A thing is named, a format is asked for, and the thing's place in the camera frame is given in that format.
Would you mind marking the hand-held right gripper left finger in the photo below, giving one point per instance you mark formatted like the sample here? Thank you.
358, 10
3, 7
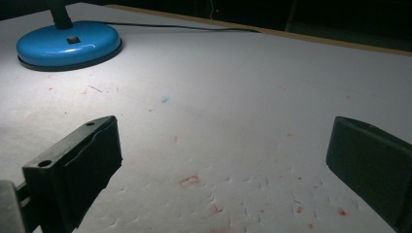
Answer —
81, 168

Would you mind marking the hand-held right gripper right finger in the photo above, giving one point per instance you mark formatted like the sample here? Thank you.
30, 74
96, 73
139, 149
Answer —
372, 161

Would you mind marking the blue round lamp base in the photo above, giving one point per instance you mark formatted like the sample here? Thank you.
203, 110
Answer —
69, 45

